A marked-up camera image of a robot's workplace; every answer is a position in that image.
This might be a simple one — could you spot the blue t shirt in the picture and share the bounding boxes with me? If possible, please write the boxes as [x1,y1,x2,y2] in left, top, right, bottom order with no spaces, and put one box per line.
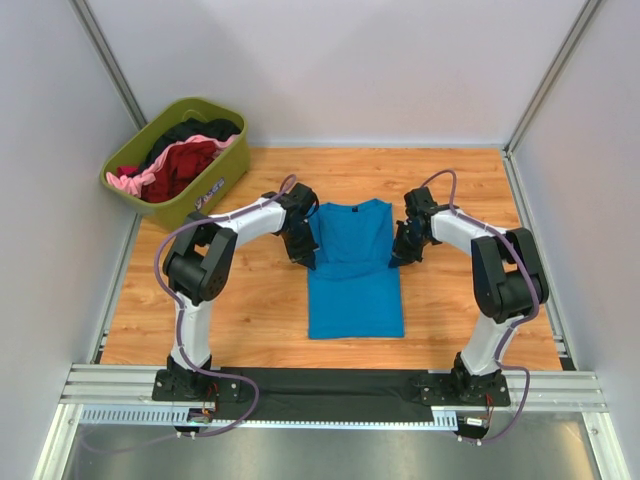
[307,199,405,340]

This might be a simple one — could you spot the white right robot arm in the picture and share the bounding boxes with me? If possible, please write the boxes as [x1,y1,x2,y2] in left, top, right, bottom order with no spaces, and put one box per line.
[389,186,549,406]

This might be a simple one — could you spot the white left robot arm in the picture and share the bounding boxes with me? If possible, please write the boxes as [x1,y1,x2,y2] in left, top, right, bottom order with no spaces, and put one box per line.
[152,183,319,402]

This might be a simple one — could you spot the green plastic laundry bin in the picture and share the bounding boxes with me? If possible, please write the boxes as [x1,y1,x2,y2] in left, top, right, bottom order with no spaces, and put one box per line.
[101,97,250,231]

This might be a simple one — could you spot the dark red garment in bin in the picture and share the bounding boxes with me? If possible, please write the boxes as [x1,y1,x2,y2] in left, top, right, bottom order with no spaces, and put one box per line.
[115,141,221,205]

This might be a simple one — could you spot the pink garment in bin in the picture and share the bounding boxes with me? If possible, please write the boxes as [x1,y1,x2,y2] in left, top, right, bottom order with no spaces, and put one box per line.
[103,133,240,199]

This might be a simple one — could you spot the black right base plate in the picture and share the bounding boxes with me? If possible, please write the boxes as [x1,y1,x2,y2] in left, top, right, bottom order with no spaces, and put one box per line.
[410,369,511,407]

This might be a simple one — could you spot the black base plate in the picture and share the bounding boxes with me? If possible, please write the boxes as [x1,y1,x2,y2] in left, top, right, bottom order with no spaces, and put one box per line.
[410,369,511,407]
[151,369,255,403]

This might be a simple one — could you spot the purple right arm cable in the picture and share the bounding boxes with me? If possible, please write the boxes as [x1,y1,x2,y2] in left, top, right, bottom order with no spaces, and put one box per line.
[422,169,544,447]

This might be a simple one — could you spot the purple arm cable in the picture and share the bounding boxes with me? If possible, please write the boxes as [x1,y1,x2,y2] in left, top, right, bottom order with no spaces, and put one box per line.
[422,169,544,447]
[79,173,299,456]

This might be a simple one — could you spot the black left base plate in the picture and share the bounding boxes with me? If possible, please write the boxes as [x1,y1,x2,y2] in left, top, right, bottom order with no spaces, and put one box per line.
[151,369,255,403]

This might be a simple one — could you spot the right aluminium frame post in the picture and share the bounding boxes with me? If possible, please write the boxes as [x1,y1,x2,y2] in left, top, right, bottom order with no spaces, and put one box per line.
[503,0,605,156]

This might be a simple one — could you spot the aluminium frame post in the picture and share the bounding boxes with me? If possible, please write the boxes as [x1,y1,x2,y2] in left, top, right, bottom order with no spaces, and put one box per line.
[69,0,147,130]
[503,0,605,156]

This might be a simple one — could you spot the aluminium front frame beam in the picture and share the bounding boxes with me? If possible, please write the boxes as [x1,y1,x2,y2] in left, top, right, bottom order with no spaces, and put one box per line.
[60,364,607,412]

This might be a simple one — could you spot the slotted aluminium cable rail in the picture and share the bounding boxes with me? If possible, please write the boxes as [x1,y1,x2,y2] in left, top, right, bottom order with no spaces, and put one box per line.
[79,404,459,431]

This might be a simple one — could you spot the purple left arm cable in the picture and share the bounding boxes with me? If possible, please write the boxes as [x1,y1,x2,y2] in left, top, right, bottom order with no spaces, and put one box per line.
[79,173,299,456]

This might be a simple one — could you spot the left aluminium frame post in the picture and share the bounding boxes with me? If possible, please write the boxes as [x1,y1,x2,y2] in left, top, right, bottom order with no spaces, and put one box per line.
[69,0,147,130]

